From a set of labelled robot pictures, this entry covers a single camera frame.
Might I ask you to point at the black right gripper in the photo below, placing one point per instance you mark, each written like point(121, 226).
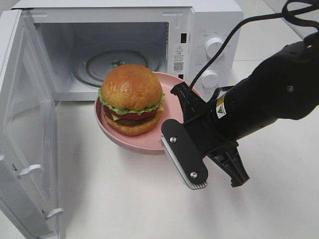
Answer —
point(209, 141)

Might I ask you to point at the pink round plate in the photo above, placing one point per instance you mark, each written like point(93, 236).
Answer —
point(148, 143)

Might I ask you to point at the burger with lettuce and tomato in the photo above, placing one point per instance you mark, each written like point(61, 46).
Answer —
point(132, 98)

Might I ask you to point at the white microwave door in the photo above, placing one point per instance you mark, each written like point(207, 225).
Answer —
point(28, 130)

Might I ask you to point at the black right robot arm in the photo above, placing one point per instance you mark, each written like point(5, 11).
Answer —
point(284, 86)

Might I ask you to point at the lower white timer knob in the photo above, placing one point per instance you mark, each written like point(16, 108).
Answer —
point(209, 79)

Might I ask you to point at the upper white power knob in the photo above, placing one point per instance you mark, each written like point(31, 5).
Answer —
point(212, 46)

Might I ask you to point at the white warning label sticker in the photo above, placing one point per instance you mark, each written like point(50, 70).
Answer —
point(178, 54)

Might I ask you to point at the glass microwave turntable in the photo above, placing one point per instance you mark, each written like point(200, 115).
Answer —
point(93, 70)

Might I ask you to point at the white microwave oven body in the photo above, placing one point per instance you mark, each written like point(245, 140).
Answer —
point(74, 30)

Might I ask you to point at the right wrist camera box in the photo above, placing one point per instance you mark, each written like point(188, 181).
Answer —
point(184, 155)

